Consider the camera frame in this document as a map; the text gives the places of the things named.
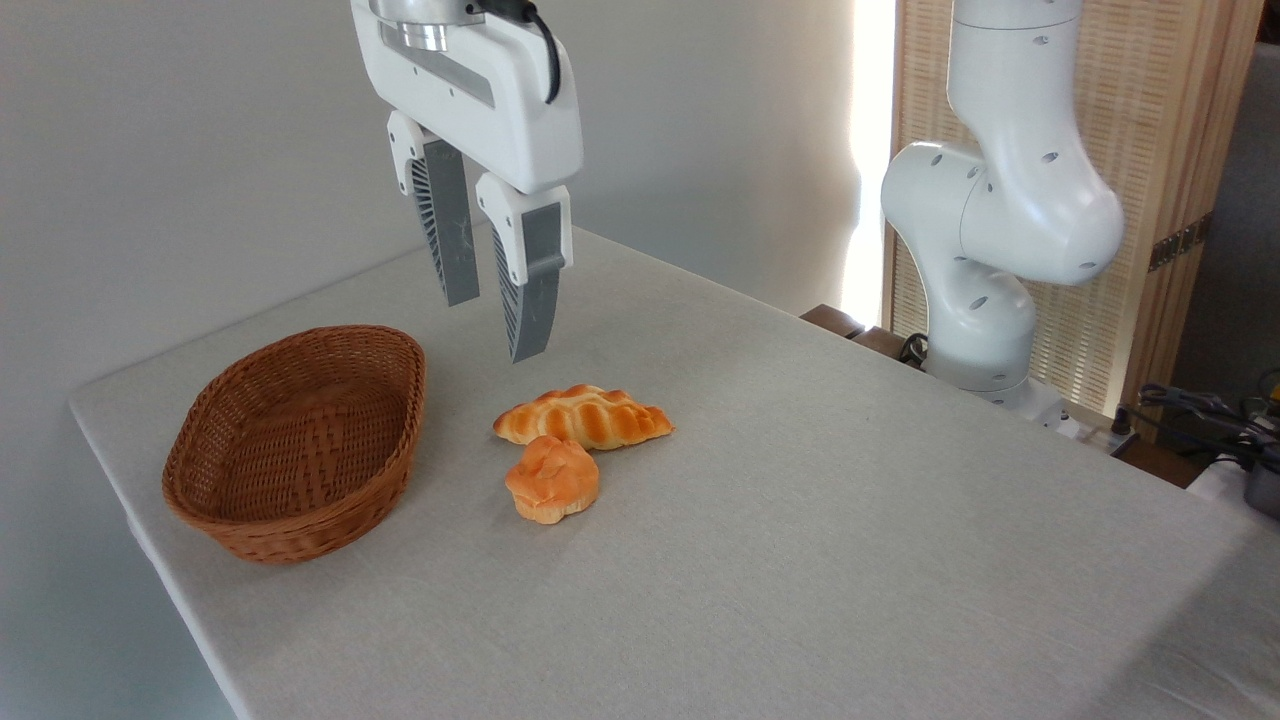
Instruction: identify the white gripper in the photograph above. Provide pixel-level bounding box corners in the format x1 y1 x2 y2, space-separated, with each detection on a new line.
350 0 585 364

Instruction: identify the round orange bread bun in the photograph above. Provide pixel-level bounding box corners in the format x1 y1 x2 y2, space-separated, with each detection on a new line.
504 435 601 526

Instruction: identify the braided golden bread loaf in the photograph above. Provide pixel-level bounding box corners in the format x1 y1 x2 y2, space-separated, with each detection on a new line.
492 384 675 453

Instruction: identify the brown wooden furniture piece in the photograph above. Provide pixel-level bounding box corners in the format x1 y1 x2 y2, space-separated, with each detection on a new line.
800 304 926 369

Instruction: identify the brown wicker basket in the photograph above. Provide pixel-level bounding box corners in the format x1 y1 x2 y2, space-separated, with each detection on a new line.
162 324 428 566

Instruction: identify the grey linen tablecloth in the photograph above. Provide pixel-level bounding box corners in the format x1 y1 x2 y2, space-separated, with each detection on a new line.
68 210 1280 720

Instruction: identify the white power strip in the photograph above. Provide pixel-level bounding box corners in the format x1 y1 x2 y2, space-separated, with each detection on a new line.
1055 415 1138 454

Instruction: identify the wooden bamboo folding screen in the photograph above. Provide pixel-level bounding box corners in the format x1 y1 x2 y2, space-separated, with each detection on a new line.
884 0 1266 421

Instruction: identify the metal screen hinge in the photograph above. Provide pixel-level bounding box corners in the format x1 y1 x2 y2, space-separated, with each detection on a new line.
1148 214 1214 273

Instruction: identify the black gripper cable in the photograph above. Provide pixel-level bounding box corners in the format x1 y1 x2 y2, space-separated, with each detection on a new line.
468 0 564 106

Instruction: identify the black cable bundle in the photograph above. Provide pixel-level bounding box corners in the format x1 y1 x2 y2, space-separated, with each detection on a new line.
1138 380 1280 471

